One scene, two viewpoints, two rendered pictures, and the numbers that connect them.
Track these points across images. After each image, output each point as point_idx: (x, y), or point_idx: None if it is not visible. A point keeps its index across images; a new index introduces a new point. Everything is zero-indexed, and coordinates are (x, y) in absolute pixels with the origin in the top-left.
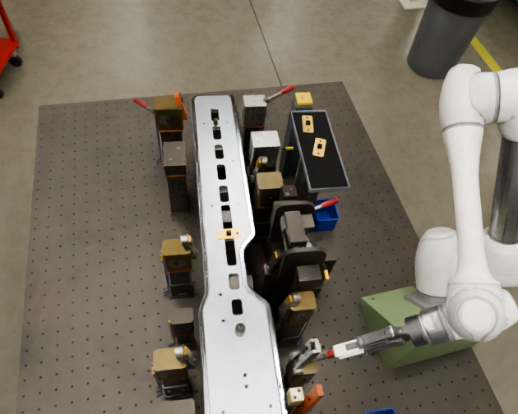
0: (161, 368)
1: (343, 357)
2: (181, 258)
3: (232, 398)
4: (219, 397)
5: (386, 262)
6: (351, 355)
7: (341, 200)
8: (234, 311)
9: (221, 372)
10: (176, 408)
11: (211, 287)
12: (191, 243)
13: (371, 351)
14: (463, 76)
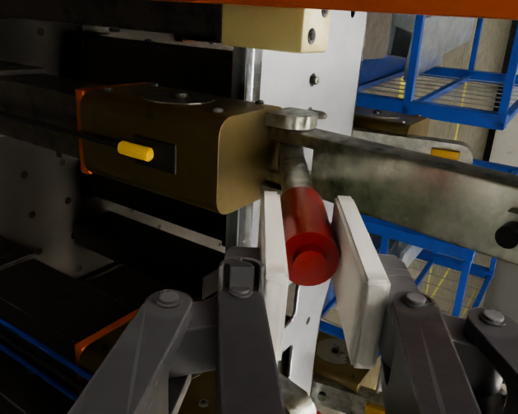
0: (424, 123)
1: (277, 204)
2: (349, 365)
3: (336, 46)
4: (351, 54)
5: None
6: (282, 230)
7: None
8: (149, 293)
9: (338, 119)
10: (376, 40)
11: (316, 330)
12: (378, 408)
13: (173, 306)
14: None
